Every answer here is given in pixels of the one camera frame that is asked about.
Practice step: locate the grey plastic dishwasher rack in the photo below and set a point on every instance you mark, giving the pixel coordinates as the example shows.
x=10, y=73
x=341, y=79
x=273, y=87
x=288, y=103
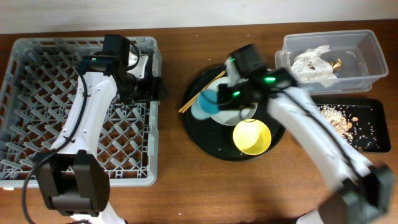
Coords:
x=37, y=93

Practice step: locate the clear plastic waste bin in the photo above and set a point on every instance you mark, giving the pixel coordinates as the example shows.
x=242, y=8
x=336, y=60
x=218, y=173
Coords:
x=359, y=50

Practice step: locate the wooden chopstick upper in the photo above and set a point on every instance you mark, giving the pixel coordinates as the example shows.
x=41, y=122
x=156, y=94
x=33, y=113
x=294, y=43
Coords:
x=199, y=92

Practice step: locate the white paper napkin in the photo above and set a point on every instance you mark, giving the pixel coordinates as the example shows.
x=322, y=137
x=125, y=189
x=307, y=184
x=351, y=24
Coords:
x=309, y=66

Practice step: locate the peanut shells and rice waste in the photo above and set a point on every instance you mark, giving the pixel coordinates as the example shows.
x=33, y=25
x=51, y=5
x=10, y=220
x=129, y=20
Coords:
x=356, y=129

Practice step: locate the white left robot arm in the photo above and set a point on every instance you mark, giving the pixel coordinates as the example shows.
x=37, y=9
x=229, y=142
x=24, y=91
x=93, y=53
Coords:
x=70, y=177

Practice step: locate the black rectangular tray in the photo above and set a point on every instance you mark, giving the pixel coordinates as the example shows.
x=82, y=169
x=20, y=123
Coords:
x=377, y=116

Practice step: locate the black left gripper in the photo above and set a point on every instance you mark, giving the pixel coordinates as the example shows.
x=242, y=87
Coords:
x=156, y=88

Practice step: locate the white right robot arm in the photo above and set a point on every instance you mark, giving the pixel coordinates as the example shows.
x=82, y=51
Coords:
x=361, y=192

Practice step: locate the wooden chopstick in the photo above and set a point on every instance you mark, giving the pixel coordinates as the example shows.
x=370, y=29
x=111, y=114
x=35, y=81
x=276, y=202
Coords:
x=199, y=92
x=192, y=104

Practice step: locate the light blue plastic cup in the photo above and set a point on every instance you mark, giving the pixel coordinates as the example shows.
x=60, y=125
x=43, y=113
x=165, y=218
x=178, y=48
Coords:
x=205, y=105

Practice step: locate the wooden chopstick lower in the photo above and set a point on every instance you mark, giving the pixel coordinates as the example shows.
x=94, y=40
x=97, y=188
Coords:
x=192, y=104

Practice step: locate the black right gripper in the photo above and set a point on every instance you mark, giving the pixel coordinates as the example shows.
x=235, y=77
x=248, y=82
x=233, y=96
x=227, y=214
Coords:
x=224, y=102

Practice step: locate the round black tray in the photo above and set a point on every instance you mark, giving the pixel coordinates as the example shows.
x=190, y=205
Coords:
x=216, y=139

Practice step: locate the yellow plastic bowl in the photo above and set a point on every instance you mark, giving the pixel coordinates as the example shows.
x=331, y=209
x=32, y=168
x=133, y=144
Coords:
x=252, y=137

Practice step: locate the grey round plate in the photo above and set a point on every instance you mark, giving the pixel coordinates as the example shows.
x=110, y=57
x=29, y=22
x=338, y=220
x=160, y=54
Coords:
x=230, y=117

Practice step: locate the gold foil wrapper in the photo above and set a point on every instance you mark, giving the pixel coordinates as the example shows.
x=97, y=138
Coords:
x=337, y=64

